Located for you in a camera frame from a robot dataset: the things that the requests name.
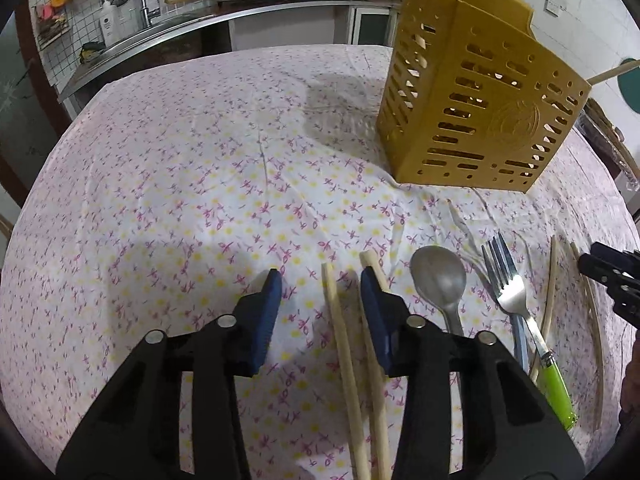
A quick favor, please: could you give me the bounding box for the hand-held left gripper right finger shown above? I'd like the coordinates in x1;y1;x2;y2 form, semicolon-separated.
360;266;586;480

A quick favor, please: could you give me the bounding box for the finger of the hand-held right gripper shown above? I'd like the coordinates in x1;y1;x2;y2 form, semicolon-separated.
591;241;640;266
578;255;640;330

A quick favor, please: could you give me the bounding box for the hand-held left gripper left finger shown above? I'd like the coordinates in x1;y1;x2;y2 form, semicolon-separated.
55;267;283;480

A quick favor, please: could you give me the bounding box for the pale wooden chopstick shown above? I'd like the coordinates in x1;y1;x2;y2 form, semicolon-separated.
359;251;392;480
570;242;605;431
321;261;373;480
530;234;558;383

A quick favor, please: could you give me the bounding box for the metal spoon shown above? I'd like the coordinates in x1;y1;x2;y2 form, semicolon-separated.
410;245;468;341

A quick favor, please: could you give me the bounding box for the steel fork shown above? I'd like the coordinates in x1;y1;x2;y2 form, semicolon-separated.
495;231;532;373

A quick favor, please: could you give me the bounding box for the green handled fork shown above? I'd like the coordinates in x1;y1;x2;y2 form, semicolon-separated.
481;240;579;431

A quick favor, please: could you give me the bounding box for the metal fork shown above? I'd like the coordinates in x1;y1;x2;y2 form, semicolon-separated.
587;58;640;86

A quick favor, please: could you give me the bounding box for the yellow plastic utensil holder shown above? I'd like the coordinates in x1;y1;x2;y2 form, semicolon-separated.
376;0;592;195

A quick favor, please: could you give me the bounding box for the brown woven tray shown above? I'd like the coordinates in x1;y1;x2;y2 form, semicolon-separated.
580;97;640;188

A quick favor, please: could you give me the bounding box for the floral tablecloth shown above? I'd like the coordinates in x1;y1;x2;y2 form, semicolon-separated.
0;44;640;480

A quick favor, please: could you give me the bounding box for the dark green round object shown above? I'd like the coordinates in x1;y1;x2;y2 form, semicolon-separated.
619;66;640;111

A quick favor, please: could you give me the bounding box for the glass door kitchen cabinet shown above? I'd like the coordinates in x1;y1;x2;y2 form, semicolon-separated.
347;5;396;47

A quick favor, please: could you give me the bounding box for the brown kitchen countertop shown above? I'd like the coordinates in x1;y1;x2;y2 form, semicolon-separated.
200;0;408;23

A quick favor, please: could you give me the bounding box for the black yellow scrub brush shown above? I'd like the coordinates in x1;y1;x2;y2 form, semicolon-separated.
80;41;107;64

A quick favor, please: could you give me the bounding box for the brown framed glass door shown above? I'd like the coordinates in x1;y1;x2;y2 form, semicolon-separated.
0;0;71;211

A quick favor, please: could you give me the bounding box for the white soap bottle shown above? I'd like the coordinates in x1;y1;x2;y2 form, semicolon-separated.
99;0;122;47

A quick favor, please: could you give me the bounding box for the wire grid wall rack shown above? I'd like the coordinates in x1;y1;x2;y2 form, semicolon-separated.
31;0;73;51

